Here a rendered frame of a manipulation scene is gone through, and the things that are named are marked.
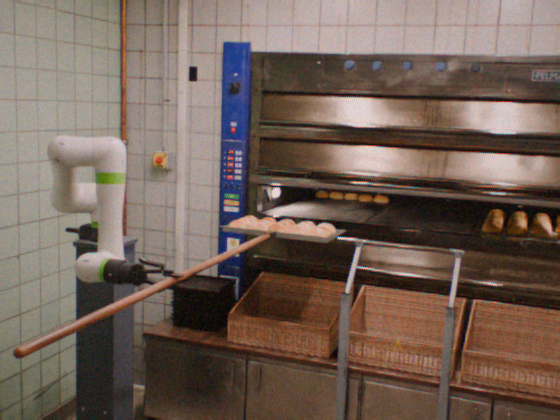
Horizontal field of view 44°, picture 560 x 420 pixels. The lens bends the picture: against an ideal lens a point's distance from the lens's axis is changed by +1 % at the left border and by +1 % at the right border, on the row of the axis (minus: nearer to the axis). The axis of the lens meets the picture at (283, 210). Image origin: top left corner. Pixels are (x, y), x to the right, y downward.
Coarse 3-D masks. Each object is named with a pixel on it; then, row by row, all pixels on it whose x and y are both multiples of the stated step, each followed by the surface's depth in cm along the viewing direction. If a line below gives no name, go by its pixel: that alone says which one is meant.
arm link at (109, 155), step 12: (96, 144) 261; (108, 144) 262; (120, 144) 265; (96, 156) 261; (108, 156) 262; (120, 156) 264; (96, 168) 263; (108, 168) 262; (120, 168) 264; (96, 180) 264; (108, 180) 262; (120, 180) 265
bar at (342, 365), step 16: (336, 240) 347; (352, 240) 345; (368, 240) 342; (352, 272) 334; (448, 320) 311; (448, 336) 312; (448, 352) 313; (448, 368) 314; (448, 384) 315; (336, 400) 334; (448, 400) 319; (336, 416) 336
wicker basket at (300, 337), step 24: (264, 288) 399; (288, 288) 395; (312, 288) 390; (336, 288) 386; (240, 312) 373; (264, 312) 398; (288, 312) 393; (312, 312) 389; (336, 312) 384; (240, 336) 359; (264, 336) 355; (288, 336) 371; (312, 336) 346; (336, 336) 357
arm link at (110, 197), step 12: (96, 192) 266; (108, 192) 263; (120, 192) 266; (108, 204) 264; (120, 204) 267; (108, 216) 264; (120, 216) 267; (108, 228) 265; (120, 228) 268; (108, 240) 265; (120, 240) 268; (108, 252) 265; (120, 252) 268
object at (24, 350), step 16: (256, 240) 316; (224, 256) 283; (192, 272) 256; (160, 288) 235; (112, 304) 211; (128, 304) 216; (80, 320) 195; (96, 320) 201; (48, 336) 182; (64, 336) 188; (16, 352) 172; (32, 352) 176
